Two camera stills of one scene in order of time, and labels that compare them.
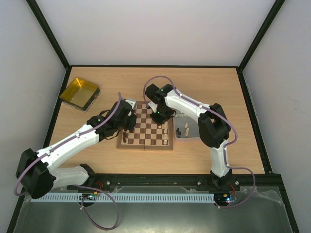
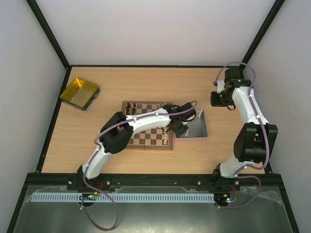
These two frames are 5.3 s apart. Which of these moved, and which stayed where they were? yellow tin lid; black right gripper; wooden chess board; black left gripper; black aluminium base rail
Moved: black right gripper; black left gripper
Stayed: wooden chess board; yellow tin lid; black aluminium base rail
